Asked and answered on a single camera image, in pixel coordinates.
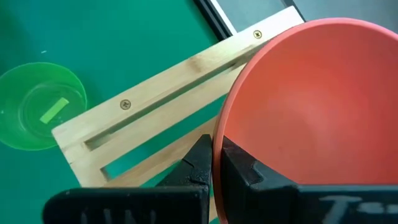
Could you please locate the green translucent small bowl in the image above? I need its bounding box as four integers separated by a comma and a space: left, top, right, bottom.
0, 62, 88, 152

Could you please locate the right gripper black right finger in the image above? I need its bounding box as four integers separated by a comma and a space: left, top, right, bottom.
221, 136, 299, 224

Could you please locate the wooden slatted shelf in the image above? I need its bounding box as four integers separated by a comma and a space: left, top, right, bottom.
52, 6, 305, 223

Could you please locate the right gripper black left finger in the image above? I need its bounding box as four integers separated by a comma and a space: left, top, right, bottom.
157, 133, 213, 188

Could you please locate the green table mat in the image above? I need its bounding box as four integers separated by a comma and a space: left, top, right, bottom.
0, 0, 229, 224

